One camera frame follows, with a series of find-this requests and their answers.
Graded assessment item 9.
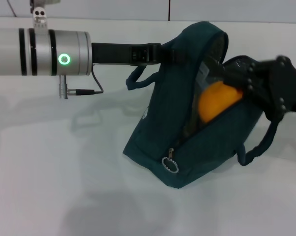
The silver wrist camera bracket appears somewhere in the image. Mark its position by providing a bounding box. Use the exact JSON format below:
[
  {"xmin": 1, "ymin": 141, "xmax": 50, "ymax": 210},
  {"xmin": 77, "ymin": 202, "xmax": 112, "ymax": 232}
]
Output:
[{"xmin": 31, "ymin": 8, "xmax": 50, "ymax": 30}]

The black cable with silver plug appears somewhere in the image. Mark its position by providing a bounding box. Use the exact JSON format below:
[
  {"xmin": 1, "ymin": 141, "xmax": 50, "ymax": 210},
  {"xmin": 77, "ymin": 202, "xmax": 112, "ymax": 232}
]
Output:
[{"xmin": 58, "ymin": 63, "xmax": 104, "ymax": 100}]

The thin dark background cable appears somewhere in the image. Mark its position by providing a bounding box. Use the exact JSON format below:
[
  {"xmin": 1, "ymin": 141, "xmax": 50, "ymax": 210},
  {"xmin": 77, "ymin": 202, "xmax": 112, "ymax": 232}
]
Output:
[{"xmin": 6, "ymin": 0, "xmax": 17, "ymax": 18}]

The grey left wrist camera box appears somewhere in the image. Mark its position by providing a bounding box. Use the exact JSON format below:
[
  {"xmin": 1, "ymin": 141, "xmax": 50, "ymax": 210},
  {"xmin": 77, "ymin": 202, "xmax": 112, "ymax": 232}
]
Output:
[{"xmin": 29, "ymin": 0, "xmax": 62, "ymax": 5}]

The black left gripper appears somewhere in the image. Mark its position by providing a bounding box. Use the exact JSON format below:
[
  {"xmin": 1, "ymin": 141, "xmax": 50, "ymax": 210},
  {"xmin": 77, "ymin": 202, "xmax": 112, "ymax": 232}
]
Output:
[{"xmin": 91, "ymin": 42, "xmax": 188, "ymax": 67}]

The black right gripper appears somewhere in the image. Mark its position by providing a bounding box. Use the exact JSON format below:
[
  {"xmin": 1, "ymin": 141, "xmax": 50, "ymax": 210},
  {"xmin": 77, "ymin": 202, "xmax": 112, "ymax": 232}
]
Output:
[{"xmin": 213, "ymin": 56, "xmax": 296, "ymax": 121}]

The orange pear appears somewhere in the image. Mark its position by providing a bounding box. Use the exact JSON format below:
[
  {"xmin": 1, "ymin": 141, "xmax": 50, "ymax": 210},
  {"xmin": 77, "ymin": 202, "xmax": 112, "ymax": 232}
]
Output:
[{"xmin": 198, "ymin": 82, "xmax": 244, "ymax": 123}]

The silver zipper pull ring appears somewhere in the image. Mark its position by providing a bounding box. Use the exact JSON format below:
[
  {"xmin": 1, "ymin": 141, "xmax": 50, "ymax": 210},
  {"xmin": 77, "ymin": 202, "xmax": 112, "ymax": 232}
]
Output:
[{"xmin": 161, "ymin": 147, "xmax": 179, "ymax": 173}]

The dark teal insulated lunch bag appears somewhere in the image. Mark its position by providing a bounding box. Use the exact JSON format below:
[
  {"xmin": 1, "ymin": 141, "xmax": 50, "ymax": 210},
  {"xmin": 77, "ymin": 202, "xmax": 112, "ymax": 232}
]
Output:
[{"xmin": 122, "ymin": 21, "xmax": 279, "ymax": 189}]

